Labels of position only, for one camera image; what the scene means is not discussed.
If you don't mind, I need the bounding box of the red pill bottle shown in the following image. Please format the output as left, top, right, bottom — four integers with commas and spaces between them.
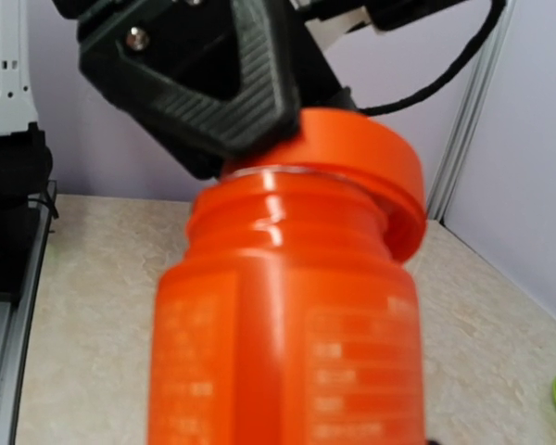
147, 171, 426, 444

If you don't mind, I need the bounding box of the left aluminium frame post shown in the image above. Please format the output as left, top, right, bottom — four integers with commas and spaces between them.
428, 1, 515, 222

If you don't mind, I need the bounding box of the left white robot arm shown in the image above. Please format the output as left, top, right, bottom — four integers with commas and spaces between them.
0, 1, 353, 259

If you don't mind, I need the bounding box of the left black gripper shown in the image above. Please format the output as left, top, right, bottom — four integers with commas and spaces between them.
50, 0, 358, 182

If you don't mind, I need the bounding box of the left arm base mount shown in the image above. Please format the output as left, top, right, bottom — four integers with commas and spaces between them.
0, 122, 58, 302

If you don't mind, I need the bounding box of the front aluminium rail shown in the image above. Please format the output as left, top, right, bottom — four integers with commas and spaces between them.
0, 180, 58, 444

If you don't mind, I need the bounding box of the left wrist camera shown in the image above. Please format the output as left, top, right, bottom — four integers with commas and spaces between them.
292, 0, 462, 50

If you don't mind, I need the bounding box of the red bottle screw cap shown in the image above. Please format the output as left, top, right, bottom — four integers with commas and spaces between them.
222, 108, 427, 262

